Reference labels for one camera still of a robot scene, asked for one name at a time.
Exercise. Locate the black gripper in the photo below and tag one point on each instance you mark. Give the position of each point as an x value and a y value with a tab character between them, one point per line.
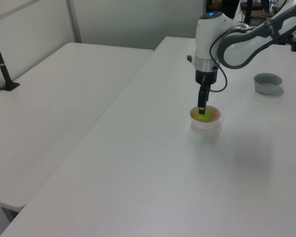
206	76

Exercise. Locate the yellow-green pear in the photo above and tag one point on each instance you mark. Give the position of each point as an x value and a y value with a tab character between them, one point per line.
206	118

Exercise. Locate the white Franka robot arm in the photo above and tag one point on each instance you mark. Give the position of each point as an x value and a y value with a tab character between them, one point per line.
236	51

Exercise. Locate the pink plastic bowl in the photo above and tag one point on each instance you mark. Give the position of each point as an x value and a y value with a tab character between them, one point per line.
204	126

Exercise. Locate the grey plastic bowl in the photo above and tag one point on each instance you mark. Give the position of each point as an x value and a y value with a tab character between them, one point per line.
267	86

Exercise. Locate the black monitor stand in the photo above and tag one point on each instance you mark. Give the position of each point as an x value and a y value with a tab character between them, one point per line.
248	12

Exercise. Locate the brown flat board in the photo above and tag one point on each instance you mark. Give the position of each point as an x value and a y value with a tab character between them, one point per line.
260	13

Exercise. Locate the white side table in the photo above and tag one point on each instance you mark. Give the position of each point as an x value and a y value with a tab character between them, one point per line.
47	111

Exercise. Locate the grey metal partition post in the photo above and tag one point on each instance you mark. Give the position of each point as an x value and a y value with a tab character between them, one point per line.
74	22

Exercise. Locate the black camera stand pole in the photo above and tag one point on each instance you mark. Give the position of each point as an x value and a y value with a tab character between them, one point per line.
2	69

